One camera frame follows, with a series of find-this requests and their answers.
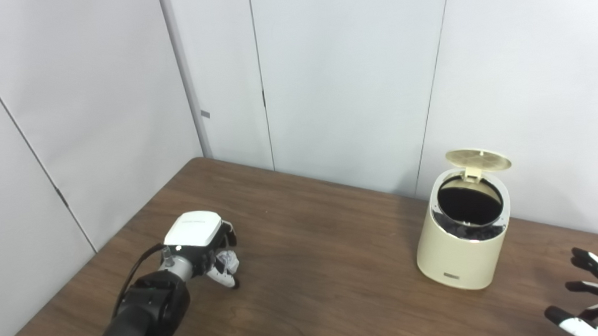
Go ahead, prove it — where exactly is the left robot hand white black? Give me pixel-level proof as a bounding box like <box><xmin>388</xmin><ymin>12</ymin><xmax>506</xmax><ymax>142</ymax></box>
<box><xmin>161</xmin><ymin>209</ymin><xmax>242</xmax><ymax>293</ymax></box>

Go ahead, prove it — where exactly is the white paper ball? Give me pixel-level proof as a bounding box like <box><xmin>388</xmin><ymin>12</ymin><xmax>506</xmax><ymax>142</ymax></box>
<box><xmin>216</xmin><ymin>250</ymin><xmax>241</xmax><ymax>275</ymax></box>

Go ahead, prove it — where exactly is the cream round bin lid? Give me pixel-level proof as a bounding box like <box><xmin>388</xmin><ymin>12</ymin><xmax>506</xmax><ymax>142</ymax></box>
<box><xmin>445</xmin><ymin>147</ymin><xmax>513</xmax><ymax>184</ymax></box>

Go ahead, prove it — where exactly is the cream-colored bin body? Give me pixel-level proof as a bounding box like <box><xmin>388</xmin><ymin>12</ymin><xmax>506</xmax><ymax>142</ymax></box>
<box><xmin>412</xmin><ymin>147</ymin><xmax>518</xmax><ymax>293</ymax></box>

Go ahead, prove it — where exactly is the black bin liner bag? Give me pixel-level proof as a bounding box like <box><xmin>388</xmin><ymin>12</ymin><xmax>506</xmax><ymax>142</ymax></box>
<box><xmin>430</xmin><ymin>174</ymin><xmax>507</xmax><ymax>244</ymax></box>

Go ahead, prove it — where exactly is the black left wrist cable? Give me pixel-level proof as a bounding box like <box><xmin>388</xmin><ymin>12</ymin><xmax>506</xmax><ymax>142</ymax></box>
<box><xmin>109</xmin><ymin>243</ymin><xmax>169</xmax><ymax>318</ymax></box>

